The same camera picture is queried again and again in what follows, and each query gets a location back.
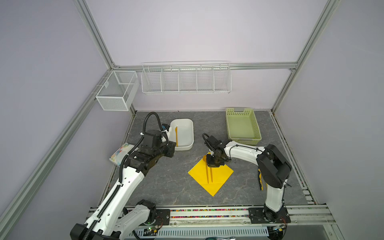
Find orange plastic fork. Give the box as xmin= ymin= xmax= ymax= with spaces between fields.
xmin=210 ymin=168 xmax=214 ymax=184

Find orange plastic spoon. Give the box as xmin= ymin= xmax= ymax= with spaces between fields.
xmin=205 ymin=165 xmax=210 ymax=184

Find yellow paper napkin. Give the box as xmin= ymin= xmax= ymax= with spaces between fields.
xmin=188 ymin=154 xmax=234 ymax=197

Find white oval plastic tub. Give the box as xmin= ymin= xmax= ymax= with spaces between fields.
xmin=170 ymin=119 xmax=194 ymax=151

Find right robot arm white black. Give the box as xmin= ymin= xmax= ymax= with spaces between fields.
xmin=202 ymin=133 xmax=292 ymax=224

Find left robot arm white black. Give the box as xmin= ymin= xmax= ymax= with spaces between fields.
xmin=70 ymin=112 xmax=176 ymax=240

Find green perforated plastic basket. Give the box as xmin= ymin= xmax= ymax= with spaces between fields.
xmin=226 ymin=108 xmax=262 ymax=146

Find yellow black pliers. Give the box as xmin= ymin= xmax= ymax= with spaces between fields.
xmin=258 ymin=169 xmax=264 ymax=191

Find white mesh box basket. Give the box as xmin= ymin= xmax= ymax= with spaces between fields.
xmin=96 ymin=71 xmax=140 ymax=112

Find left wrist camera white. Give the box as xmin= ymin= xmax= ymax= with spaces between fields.
xmin=162 ymin=124 xmax=171 ymax=142

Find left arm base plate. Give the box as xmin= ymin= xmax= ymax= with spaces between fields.
xmin=143 ymin=209 xmax=171 ymax=226

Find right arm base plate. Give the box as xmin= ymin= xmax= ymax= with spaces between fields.
xmin=248 ymin=206 xmax=291 ymax=224

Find white wire wall rack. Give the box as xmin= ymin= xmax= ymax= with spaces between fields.
xmin=141 ymin=61 xmax=232 ymax=94

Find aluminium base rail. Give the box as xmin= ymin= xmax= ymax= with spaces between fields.
xmin=86 ymin=204 xmax=337 ymax=229

